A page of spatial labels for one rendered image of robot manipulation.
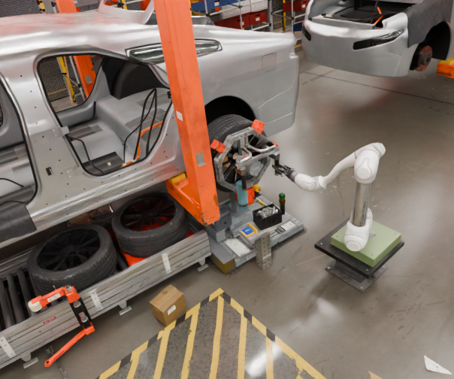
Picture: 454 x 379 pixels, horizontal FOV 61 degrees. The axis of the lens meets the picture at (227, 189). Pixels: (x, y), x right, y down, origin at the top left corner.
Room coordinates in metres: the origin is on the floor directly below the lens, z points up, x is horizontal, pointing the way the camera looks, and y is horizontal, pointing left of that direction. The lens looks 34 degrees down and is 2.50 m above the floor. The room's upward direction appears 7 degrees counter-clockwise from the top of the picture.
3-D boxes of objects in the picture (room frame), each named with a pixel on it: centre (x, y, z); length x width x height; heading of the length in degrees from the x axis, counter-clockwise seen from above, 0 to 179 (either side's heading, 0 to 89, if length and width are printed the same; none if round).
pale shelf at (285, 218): (2.47, -0.27, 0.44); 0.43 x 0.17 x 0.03; 120
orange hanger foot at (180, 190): (2.84, 0.36, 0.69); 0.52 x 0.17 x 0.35; 30
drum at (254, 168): (2.79, -0.21, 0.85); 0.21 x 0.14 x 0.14; 30
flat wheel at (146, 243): (2.75, 0.71, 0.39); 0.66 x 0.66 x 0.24
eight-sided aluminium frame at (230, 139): (2.85, -0.17, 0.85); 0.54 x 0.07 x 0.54; 120
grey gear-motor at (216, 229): (2.89, 0.16, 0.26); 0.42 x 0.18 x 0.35; 30
